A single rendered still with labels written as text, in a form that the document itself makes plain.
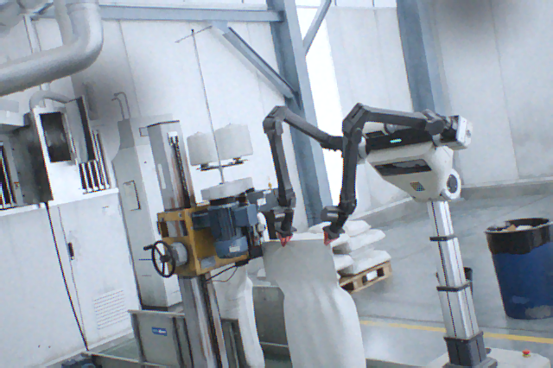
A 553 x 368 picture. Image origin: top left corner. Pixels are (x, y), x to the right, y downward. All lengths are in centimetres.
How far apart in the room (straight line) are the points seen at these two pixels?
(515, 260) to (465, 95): 698
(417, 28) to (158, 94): 549
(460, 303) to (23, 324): 351
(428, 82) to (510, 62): 138
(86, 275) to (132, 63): 298
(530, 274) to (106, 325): 346
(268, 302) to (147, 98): 441
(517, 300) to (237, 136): 274
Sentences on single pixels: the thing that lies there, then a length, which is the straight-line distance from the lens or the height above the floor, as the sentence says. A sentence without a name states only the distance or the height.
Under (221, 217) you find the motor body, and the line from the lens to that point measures 286.
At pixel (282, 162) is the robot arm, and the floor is 147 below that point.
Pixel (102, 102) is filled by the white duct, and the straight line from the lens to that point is 631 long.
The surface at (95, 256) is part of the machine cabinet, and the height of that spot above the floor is 91.
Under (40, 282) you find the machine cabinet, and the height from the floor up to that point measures 84.
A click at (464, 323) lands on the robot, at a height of 51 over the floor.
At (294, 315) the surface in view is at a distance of 311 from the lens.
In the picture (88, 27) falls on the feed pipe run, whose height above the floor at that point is 277.
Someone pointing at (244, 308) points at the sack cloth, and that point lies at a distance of 349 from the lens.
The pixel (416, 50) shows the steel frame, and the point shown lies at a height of 278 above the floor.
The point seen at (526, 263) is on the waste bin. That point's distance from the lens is 487.
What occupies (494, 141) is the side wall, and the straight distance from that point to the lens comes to 1141.
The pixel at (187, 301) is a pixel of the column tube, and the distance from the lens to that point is 310.
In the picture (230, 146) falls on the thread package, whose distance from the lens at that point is 293.
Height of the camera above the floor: 153
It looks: 3 degrees down
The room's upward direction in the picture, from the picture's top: 11 degrees counter-clockwise
